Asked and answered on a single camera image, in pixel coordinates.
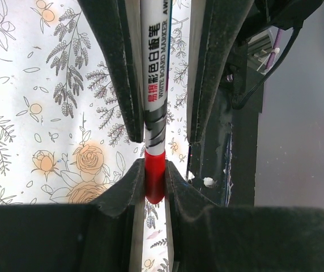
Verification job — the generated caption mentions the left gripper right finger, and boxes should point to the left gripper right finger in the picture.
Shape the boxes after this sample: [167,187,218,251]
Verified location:
[165,161,324,271]

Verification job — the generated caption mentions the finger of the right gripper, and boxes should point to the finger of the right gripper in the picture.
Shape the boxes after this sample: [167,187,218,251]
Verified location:
[78,0,144,142]
[186,1,253,143]

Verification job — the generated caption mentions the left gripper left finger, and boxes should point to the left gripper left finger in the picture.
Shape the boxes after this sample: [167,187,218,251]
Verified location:
[0,159,144,271]

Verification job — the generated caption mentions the white whiteboard marker pen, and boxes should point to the white whiteboard marker pen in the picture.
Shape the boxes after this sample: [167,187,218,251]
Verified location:
[140,0,172,156]

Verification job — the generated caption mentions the red marker cap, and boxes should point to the red marker cap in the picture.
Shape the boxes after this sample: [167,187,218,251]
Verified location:
[144,151,166,205]

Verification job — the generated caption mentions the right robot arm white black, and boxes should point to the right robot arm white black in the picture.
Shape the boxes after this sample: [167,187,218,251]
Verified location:
[79,1,321,148]

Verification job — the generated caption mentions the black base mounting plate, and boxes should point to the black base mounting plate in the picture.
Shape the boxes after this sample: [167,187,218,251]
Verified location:
[189,67,265,207]

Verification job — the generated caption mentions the floral table mat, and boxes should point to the floral table mat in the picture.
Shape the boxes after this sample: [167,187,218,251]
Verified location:
[0,0,197,272]

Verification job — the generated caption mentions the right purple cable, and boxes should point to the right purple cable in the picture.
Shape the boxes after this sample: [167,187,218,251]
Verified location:
[265,28,283,73]

